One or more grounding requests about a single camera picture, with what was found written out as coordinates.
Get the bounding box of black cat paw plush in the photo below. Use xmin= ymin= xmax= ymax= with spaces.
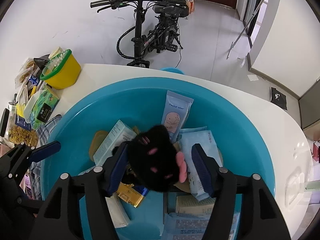
xmin=121 ymin=125 xmax=188 ymax=192

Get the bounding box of gold glitter bag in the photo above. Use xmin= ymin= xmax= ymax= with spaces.
xmin=9 ymin=126 xmax=38 ymax=147

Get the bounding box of gold blue foil packet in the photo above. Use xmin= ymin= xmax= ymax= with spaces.
xmin=116 ymin=183 xmax=149 ymax=207

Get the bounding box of cream square box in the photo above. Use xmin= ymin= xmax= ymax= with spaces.
xmin=175 ymin=195 xmax=215 ymax=215

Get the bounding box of white tissue pack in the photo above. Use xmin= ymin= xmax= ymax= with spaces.
xmin=106 ymin=194 xmax=130 ymax=229

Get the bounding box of large blue plastic basin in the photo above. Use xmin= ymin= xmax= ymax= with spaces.
xmin=39 ymin=76 xmax=276 ymax=240

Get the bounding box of brown flat pouch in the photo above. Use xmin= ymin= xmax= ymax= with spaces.
xmin=88 ymin=130 xmax=108 ymax=161

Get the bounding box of blue wet wipes pack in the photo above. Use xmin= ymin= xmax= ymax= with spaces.
xmin=178 ymin=127 xmax=223 ymax=201

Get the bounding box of pale green tall carton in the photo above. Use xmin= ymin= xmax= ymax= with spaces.
xmin=93 ymin=120 xmax=137 ymax=166

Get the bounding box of large blue wipes pack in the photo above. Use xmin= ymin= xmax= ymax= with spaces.
xmin=161 ymin=213 xmax=210 ymax=240

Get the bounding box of yellow bucket green rim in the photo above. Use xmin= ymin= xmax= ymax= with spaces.
xmin=40 ymin=49 xmax=81 ymax=90

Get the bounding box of black bag on floor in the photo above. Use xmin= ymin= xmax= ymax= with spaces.
xmin=271 ymin=87 xmax=287 ymax=110

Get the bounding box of black folding bicycle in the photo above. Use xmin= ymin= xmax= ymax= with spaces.
xmin=89 ymin=0 xmax=190 ymax=68

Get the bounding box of metal mop pole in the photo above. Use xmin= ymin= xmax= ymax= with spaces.
xmin=227 ymin=0 xmax=264 ymax=59

